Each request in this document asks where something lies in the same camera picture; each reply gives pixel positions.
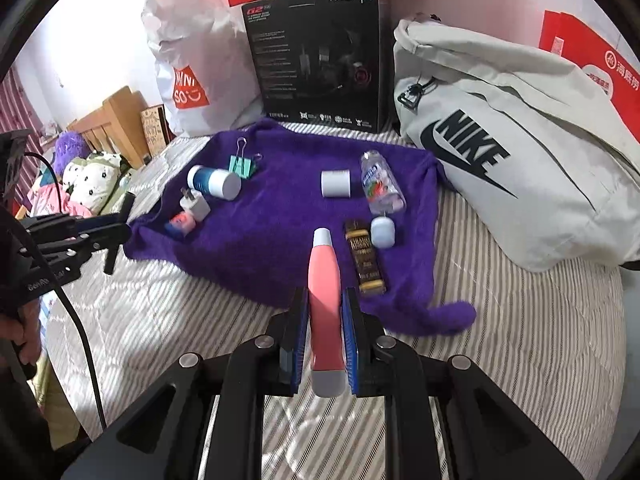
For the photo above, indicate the purple towel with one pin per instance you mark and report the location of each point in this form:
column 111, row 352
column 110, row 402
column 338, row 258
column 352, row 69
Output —
column 259, row 244

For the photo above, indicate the grey Nike bag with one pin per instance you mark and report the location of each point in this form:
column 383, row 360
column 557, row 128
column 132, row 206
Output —
column 527, row 138

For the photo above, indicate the pink blue eraser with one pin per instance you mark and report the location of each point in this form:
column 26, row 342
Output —
column 181, row 225

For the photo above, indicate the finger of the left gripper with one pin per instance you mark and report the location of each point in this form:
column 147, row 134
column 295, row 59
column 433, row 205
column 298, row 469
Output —
column 119, row 217
column 108, row 238

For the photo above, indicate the white dotted plush pillow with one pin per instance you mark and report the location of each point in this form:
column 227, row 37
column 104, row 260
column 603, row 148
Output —
column 91, row 182

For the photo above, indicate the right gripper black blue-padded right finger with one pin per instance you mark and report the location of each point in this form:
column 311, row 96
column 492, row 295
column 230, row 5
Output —
column 381, row 366

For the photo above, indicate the green binder clip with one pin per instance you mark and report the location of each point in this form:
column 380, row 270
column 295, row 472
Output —
column 242, row 165

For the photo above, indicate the white paper roll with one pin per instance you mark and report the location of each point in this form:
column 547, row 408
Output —
column 336, row 184

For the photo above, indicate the red paper shopping bag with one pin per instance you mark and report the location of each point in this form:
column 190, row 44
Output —
column 566, row 36

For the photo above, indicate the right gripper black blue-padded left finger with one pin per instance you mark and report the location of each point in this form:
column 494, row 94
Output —
column 271, row 364

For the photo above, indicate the small white round jar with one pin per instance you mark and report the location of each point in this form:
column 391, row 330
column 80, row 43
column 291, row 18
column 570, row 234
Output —
column 383, row 232

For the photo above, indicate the black Hecate headphone box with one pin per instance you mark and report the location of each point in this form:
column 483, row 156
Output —
column 322, row 62

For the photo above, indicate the person's left hand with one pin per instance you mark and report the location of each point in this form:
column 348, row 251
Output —
column 25, row 331

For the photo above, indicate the pink clothing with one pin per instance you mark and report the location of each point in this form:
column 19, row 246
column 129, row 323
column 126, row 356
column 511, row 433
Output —
column 47, row 200

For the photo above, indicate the white charger plug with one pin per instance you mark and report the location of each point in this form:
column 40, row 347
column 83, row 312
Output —
column 194, row 203

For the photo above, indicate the brown gold rectangular box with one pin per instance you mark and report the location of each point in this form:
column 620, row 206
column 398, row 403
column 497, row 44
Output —
column 369, row 275

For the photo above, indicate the purple plush toy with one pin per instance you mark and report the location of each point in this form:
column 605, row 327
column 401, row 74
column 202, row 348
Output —
column 70, row 144

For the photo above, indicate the clear bottle with candies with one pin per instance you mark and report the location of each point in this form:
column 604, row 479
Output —
column 380, row 186

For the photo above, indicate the white Miniso bag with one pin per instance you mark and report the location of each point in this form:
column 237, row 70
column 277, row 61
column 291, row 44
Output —
column 204, row 69

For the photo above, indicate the brown patterned notebook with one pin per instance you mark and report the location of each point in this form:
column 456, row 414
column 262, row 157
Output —
column 156, row 129

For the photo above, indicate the wooden headboard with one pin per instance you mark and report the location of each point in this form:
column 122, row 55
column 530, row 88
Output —
column 116, row 127

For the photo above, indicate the blue white cylinder container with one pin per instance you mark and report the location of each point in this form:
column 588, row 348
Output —
column 219, row 183

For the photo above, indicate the pink tube with white cap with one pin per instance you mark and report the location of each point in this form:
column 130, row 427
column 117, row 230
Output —
column 328, row 377

